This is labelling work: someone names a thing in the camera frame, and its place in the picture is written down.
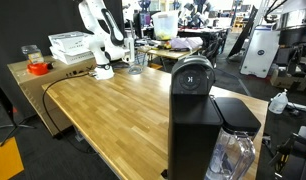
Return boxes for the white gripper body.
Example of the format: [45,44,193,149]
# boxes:
[123,37,136,65]

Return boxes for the clear glass container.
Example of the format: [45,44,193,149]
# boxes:
[127,52,147,75]

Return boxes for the wooden background desk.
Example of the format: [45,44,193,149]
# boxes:
[145,45,203,62]

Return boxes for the large clear plastic bin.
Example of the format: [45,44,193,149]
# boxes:
[150,9,181,42]

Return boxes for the purple cloth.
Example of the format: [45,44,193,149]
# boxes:
[168,36,204,51]

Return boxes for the stacked white flat boxes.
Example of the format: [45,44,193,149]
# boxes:
[47,30,95,66]

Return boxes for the black office chair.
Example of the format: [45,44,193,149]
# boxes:
[200,37,225,67]

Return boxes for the orange tape roll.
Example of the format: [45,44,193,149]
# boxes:
[26,62,51,77]

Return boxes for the small clear plastic container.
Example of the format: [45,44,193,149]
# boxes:
[20,44,45,65]

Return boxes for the black coffee machine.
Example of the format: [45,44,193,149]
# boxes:
[167,54,224,180]

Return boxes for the black leaning panel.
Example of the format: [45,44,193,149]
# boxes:
[227,4,259,59]

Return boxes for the clear water tank black lid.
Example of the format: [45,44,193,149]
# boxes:
[205,96,262,180]

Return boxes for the white equipment panel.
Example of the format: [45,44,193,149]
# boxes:
[239,24,281,80]

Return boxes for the black tripod stand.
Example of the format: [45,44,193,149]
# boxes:
[0,105,37,148]

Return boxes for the white plastic jug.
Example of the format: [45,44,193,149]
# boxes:
[268,88,290,115]

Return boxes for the small cardboard box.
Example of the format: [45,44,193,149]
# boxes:
[269,67,306,92]

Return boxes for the orange floor mat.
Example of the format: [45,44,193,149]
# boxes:
[0,136,25,180]

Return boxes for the black metal equipment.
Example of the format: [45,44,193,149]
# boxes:
[268,125,306,180]

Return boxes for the black power cable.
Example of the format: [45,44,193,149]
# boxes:
[41,72,98,155]

